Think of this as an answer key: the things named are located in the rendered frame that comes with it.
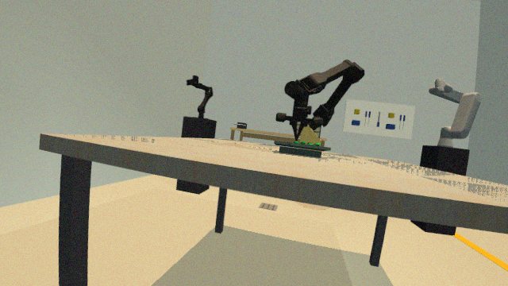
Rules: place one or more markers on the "pale green switch panel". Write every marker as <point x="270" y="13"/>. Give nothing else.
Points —
<point x="304" y="149"/>

